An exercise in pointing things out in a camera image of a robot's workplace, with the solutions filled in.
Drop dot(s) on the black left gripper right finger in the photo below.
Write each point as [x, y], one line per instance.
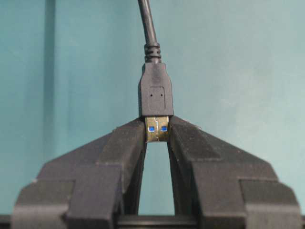
[225, 187]

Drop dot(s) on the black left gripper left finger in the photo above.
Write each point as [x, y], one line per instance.
[87, 187]

